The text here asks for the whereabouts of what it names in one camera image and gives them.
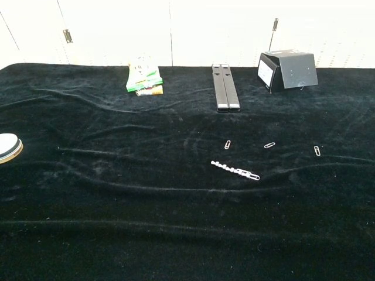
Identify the orange yellow snack packet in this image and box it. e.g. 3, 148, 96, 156
135, 84, 163, 97

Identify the green snack packet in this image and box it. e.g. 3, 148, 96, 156
125, 60, 163, 92

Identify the black velvet tablecloth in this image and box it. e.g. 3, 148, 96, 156
0, 62, 375, 281

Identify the black cardboard box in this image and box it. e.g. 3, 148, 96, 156
257, 49, 319, 94

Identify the round tin with white lid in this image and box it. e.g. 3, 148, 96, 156
0, 133, 24, 165

